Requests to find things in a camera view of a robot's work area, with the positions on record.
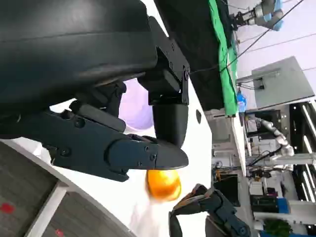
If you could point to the blue bottle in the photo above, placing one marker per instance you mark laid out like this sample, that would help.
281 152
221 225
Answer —
241 100

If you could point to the green plant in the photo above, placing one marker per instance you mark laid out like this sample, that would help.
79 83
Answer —
276 228

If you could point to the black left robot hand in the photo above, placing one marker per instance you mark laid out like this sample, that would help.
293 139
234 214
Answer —
74 49

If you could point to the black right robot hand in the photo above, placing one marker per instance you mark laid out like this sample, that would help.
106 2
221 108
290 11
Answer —
217 205

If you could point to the orange and white bread roll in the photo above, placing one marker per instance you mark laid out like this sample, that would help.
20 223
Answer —
163 185

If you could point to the black cloth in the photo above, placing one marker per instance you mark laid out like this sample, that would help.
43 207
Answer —
195 49

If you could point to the grey cabinet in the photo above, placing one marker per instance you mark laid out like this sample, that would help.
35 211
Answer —
281 84

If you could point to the green cloth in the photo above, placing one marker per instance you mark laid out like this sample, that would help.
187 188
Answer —
225 81

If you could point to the black table grommet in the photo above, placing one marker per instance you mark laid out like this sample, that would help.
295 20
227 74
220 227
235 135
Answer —
198 116

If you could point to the lilac plate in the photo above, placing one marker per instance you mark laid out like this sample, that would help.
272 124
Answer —
135 108

